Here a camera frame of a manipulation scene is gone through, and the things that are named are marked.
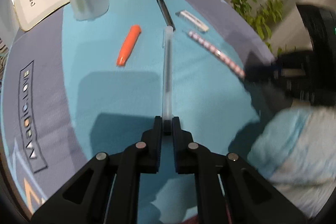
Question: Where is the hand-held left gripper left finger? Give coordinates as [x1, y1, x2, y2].
[31, 116, 163, 224]

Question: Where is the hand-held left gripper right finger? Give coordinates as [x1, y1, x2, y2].
[173, 116, 308, 224]

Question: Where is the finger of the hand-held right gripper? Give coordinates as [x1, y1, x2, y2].
[245, 52, 276, 67]
[245, 67, 279, 85]

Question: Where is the pink patterned pen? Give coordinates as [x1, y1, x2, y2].
[183, 30, 246, 80]

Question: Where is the clear gel pen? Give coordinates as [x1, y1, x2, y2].
[161, 25, 175, 132]

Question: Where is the green leafy plant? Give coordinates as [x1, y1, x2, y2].
[231, 0, 286, 54]

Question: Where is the white rectangular eraser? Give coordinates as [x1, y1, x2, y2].
[175, 10, 210, 33]

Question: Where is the blue grey tablecloth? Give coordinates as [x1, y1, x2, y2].
[0, 0, 276, 224]

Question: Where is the orange highlighter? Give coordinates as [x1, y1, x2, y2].
[116, 25, 142, 67]

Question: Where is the black pen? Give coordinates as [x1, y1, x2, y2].
[154, 0, 176, 30]

